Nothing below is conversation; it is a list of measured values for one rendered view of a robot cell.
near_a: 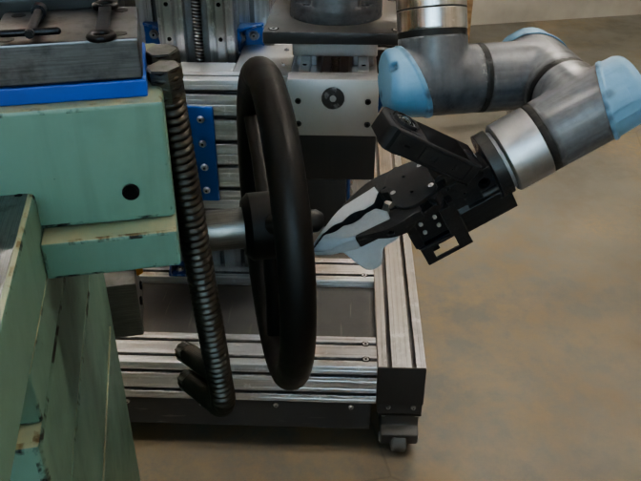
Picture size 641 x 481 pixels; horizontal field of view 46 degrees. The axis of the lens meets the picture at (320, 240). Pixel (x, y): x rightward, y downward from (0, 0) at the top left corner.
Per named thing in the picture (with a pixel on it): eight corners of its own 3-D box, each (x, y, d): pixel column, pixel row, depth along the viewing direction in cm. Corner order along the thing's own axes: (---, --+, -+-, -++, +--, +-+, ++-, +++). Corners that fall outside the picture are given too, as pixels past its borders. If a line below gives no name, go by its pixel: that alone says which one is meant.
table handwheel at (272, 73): (351, 422, 53) (308, 10, 53) (55, 468, 50) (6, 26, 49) (293, 358, 82) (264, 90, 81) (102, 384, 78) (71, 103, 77)
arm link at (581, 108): (622, 95, 81) (666, 132, 75) (529, 146, 83) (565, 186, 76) (604, 35, 77) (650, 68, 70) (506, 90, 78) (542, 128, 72)
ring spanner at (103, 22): (116, 43, 48) (115, 35, 48) (85, 45, 48) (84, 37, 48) (119, 5, 57) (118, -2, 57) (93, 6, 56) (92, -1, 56)
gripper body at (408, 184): (423, 270, 79) (527, 215, 78) (390, 214, 74) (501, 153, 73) (403, 229, 85) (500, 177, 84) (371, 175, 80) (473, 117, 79)
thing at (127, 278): (146, 334, 97) (138, 282, 92) (46, 347, 94) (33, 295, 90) (145, 297, 104) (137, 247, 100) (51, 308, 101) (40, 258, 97)
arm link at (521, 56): (467, 25, 85) (505, 63, 76) (560, 20, 87) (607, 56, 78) (459, 90, 90) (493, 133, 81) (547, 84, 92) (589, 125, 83)
